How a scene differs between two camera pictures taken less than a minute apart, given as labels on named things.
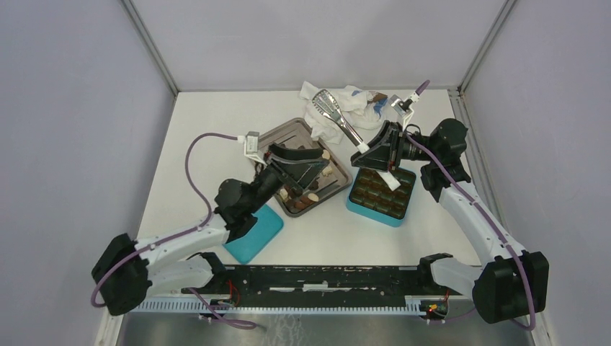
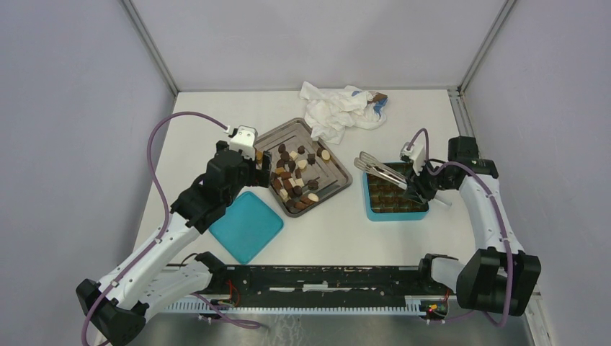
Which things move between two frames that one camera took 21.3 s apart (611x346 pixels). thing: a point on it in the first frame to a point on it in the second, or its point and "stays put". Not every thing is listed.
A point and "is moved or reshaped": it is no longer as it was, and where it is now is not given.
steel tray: (328, 182) stays put
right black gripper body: (393, 150) to (427, 183)
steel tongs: (325, 101) is moved or reshaped
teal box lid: (258, 239) stays put
